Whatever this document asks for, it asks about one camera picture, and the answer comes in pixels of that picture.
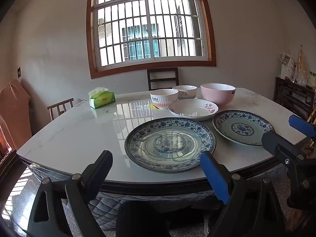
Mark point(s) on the large blue patterned plate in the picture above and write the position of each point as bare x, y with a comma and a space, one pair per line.
170, 143

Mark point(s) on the white blue-striped bowl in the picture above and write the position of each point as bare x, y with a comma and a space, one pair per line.
185, 93

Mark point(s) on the paper packets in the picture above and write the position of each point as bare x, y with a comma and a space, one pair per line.
287, 66

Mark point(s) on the yellow round sticker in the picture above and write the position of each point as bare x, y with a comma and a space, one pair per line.
154, 107

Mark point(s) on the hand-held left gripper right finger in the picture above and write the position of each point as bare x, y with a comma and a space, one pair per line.
214, 177

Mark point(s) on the light wooden chair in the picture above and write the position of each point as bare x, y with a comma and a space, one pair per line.
60, 103

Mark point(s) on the gold ornament in clear wrap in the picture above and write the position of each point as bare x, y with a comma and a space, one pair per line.
303, 66

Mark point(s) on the white pink-striped bowl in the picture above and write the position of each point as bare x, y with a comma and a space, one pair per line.
163, 100

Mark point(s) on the green tissue pack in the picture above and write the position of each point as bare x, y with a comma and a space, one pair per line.
102, 100

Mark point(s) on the quilted table skirt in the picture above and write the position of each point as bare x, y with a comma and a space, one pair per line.
103, 209

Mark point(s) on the dark wooden cabinet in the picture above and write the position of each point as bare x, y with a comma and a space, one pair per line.
291, 93

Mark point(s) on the small blue patterned plate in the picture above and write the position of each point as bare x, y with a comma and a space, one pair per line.
243, 128

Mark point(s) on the dark wooden chair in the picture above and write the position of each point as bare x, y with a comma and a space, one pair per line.
150, 79

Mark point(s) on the brown cardboard box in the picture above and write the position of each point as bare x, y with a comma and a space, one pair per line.
14, 108

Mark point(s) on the dark wall switch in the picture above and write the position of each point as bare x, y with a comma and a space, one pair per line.
19, 71

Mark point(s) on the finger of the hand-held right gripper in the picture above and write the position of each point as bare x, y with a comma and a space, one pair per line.
284, 150
302, 126

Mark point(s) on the barred wooden-framed window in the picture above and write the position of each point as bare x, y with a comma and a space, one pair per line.
148, 29

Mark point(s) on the white floral plate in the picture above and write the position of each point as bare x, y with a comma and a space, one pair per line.
192, 111

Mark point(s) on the pink bowl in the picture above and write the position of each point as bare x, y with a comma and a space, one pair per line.
217, 96

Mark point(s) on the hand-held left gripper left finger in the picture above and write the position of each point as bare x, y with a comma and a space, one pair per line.
98, 170

